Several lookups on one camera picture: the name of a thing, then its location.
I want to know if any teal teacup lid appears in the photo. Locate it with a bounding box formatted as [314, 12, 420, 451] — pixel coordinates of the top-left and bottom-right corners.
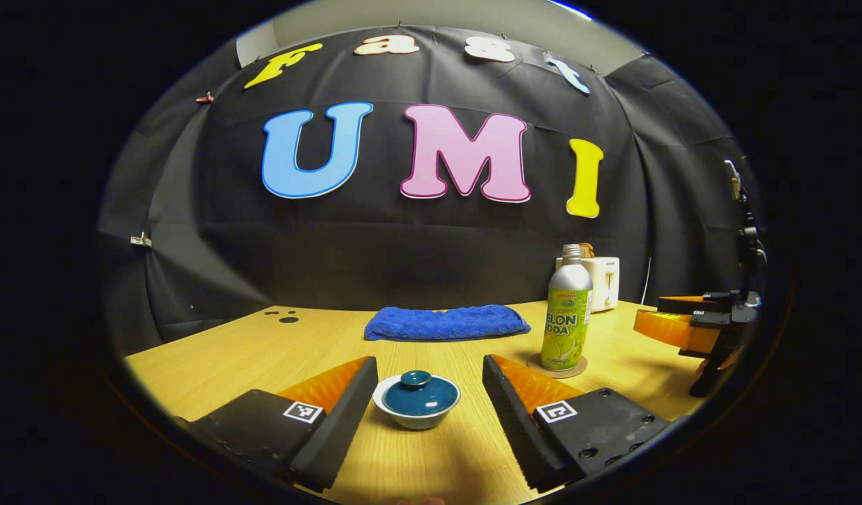
[382, 370, 459, 417]

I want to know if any round brown coaster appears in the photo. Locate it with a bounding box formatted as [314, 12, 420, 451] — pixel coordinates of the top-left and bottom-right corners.
[527, 353, 588, 379]

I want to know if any black backdrop cloth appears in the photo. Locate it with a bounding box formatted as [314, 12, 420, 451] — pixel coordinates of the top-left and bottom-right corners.
[97, 27, 762, 358]

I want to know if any white toaster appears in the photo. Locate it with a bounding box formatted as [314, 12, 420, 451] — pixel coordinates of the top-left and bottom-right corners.
[555, 256, 621, 314]

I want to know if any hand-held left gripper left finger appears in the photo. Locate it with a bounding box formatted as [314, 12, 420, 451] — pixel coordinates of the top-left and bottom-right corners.
[185, 356, 379, 493]

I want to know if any white teacup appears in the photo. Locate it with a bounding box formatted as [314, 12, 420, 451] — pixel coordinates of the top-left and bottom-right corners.
[372, 373, 462, 431]

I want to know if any blue towel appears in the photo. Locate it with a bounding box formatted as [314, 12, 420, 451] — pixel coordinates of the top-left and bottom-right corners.
[364, 304, 532, 342]

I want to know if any silver green water bottle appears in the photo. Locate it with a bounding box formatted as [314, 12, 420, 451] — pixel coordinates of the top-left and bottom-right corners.
[540, 243, 593, 372]

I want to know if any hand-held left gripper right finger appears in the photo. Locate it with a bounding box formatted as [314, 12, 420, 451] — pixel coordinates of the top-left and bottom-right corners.
[482, 354, 671, 494]

